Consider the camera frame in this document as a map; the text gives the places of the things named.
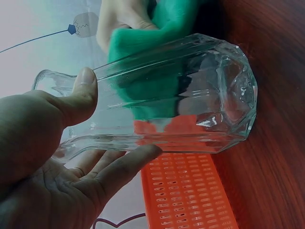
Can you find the person's left hand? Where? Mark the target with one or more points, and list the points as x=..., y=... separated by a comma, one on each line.
x=35, y=148

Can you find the person's right hand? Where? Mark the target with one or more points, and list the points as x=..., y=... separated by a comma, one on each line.
x=119, y=17

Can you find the green cloth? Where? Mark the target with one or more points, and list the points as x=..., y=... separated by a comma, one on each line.
x=147, y=78

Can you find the clear faceted glass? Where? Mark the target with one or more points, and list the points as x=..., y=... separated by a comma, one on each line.
x=181, y=100

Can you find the orange perforated plastic basket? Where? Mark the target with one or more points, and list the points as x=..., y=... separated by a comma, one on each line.
x=188, y=188

